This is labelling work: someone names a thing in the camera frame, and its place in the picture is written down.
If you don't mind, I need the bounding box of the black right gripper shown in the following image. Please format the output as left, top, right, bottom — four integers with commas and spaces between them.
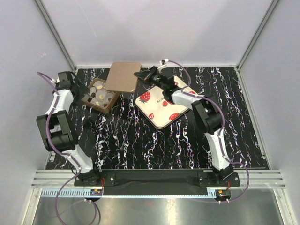
134, 66, 165, 91

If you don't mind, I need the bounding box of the brown chocolate box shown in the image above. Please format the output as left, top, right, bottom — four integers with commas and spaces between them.
81, 78, 120, 113

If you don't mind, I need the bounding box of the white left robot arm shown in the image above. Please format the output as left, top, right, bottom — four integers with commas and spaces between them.
36, 71, 101, 186

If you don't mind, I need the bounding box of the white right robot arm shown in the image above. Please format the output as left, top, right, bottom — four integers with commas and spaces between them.
134, 66, 233, 186

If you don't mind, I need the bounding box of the strawberry print tray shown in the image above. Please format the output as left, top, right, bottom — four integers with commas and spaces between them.
135, 86, 189, 129

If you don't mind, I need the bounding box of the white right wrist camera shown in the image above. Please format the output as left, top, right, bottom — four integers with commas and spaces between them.
157, 58, 169, 72

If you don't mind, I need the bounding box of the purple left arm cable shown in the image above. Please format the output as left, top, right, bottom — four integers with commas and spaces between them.
37, 71, 101, 225

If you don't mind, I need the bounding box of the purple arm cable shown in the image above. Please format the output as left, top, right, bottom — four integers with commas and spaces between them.
37, 71, 101, 225
167, 60, 250, 203

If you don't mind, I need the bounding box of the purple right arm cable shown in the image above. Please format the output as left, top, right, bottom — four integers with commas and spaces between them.
167, 60, 250, 203

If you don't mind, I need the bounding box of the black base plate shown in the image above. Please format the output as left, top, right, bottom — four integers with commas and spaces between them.
74, 169, 241, 196

